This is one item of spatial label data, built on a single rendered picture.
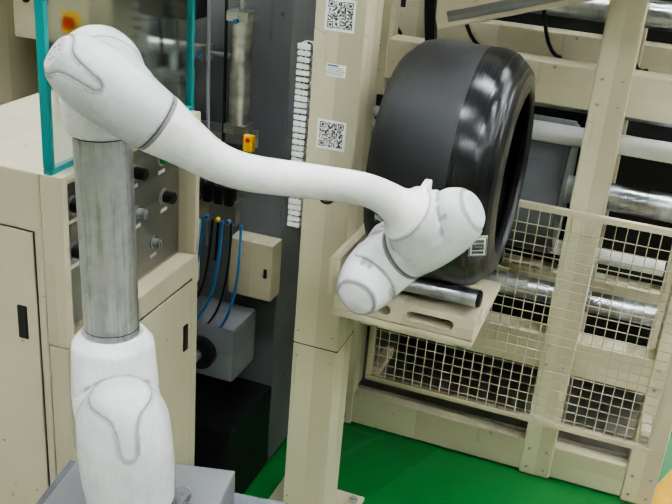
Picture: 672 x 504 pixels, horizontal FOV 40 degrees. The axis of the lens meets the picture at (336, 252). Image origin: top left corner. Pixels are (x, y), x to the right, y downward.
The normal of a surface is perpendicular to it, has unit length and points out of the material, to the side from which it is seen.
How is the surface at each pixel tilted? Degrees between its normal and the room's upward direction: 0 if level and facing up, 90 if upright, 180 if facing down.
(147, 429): 67
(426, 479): 0
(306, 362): 90
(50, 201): 90
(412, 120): 57
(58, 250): 90
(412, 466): 0
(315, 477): 90
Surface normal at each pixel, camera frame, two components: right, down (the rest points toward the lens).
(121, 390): 0.04, -0.88
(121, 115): 0.15, 0.51
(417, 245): -0.20, 0.68
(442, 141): -0.28, -0.07
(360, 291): -0.32, 0.42
